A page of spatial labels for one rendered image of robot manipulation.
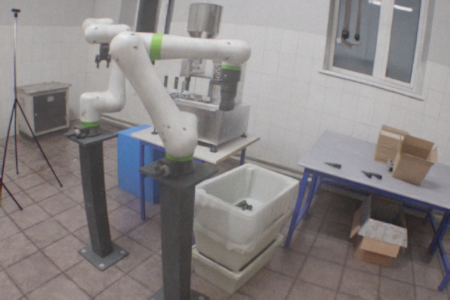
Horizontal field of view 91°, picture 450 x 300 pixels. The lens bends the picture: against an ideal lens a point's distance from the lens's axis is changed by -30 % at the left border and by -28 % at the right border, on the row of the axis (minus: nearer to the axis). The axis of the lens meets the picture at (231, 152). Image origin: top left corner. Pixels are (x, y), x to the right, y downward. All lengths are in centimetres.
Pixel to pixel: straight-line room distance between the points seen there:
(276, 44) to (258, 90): 63
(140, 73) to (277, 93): 268
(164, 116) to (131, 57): 24
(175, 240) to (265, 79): 256
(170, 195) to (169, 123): 41
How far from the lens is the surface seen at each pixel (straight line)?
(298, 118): 351
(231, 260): 176
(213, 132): 204
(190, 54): 117
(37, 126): 467
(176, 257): 151
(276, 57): 355
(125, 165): 292
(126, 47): 101
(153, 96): 102
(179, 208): 133
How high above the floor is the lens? 145
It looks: 20 degrees down
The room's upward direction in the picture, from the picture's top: 7 degrees clockwise
